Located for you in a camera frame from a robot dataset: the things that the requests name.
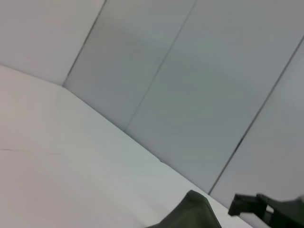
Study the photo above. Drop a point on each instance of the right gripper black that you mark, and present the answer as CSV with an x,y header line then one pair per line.
x,y
285,213

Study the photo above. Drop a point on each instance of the dark green t-shirt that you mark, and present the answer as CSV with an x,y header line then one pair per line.
x,y
190,213

